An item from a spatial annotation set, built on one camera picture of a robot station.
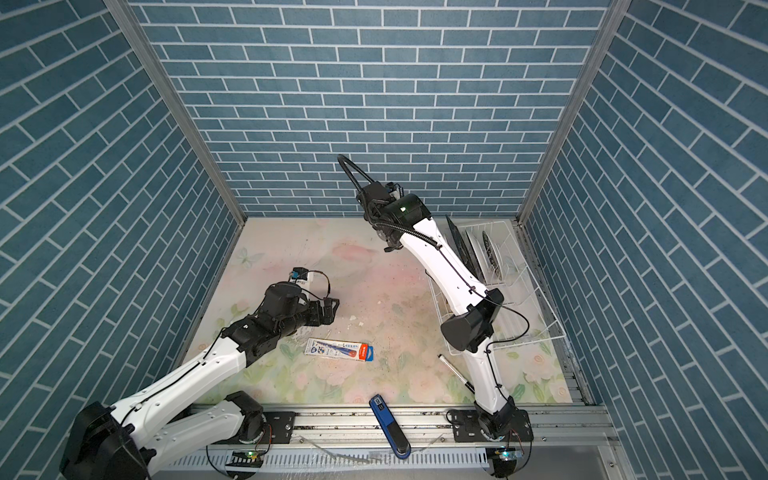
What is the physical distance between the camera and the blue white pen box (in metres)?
0.86

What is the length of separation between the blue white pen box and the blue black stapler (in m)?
0.12

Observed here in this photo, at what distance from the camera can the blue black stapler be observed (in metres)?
0.70
